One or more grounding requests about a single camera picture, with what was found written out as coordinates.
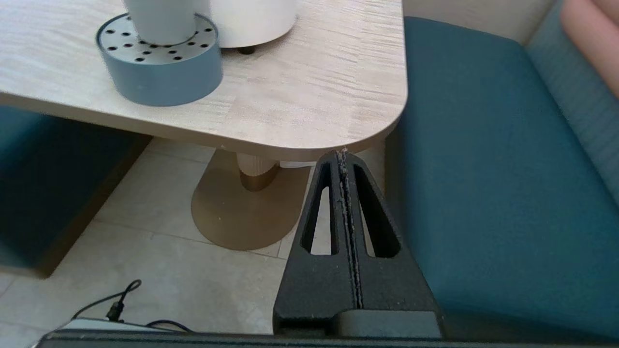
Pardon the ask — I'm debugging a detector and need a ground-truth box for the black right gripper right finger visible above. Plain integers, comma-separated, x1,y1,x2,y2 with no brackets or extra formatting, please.
342,151,445,338

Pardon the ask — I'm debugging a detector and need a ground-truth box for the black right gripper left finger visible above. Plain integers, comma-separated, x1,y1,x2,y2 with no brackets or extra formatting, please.
273,149,362,336

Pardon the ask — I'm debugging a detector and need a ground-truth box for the grey-blue plastic cup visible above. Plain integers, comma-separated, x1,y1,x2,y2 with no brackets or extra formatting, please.
122,0,198,46

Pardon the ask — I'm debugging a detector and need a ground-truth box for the round blue perforated drip tray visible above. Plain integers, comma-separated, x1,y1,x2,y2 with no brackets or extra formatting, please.
95,12,224,107

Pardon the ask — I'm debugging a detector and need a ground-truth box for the grey-teal ribbed sofa backrest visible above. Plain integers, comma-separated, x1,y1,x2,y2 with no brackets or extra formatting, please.
525,0,619,194

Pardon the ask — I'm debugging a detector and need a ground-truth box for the clear water dispenser white base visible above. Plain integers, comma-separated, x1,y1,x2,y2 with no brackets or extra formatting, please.
196,0,299,55

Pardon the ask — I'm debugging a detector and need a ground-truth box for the pink bolster cushion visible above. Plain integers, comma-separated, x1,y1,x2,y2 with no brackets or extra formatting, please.
561,0,619,100

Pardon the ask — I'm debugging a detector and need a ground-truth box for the table pedestal base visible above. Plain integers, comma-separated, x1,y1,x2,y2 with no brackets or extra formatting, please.
191,147,315,252

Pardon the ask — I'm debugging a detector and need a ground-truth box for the black floor cable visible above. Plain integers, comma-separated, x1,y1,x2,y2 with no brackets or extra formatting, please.
73,279,194,333

